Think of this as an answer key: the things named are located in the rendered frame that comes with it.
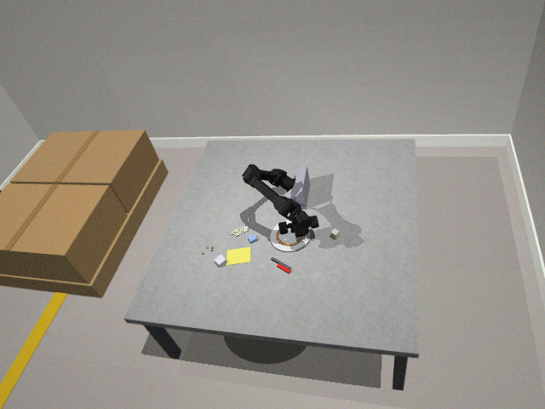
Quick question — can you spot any yellow flat rectangular sheet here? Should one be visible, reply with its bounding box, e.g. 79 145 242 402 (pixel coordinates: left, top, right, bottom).
227 247 250 265

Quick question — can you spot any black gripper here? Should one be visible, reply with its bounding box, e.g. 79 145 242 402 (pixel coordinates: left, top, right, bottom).
278 216 319 234

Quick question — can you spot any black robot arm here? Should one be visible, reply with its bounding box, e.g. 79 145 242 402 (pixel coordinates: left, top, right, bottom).
242 164 313 237

